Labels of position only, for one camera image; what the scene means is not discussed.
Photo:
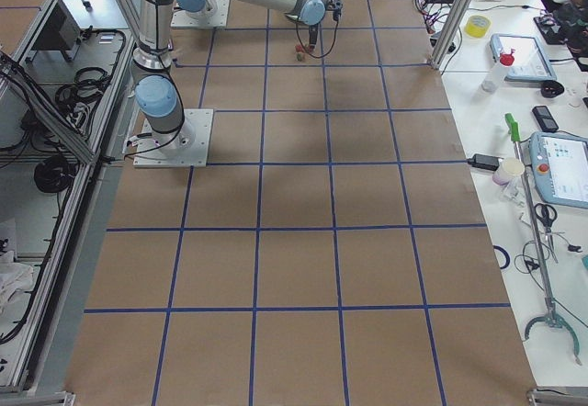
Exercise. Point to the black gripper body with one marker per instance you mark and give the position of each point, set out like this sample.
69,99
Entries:
312,35

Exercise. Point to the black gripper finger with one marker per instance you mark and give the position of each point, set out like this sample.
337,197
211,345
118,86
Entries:
312,41

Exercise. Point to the yellow tape roll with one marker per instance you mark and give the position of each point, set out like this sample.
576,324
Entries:
477,26

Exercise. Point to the clear bottle red cap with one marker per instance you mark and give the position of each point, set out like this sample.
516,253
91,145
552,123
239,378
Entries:
496,76

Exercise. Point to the teach pendant far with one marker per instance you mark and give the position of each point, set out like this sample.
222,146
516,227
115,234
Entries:
531,63

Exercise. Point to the teach pendant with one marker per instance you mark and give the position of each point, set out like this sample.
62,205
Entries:
559,167
531,63

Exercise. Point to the black power adapter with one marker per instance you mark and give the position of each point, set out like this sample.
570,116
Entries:
484,162

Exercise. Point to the paper cup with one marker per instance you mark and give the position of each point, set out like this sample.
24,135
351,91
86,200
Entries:
507,171

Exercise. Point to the teach pendant near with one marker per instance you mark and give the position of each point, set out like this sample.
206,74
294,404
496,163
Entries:
559,167

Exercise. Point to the black scissors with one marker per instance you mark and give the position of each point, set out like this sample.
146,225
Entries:
547,215

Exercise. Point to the long reach grabber tool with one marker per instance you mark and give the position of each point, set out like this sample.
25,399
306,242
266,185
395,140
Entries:
551,318

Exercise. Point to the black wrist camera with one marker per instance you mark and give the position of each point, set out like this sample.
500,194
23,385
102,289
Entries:
335,7

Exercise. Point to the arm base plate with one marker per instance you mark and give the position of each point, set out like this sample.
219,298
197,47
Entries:
189,148
212,16

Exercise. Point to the aluminium frame post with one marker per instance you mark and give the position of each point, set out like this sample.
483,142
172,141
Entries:
448,32

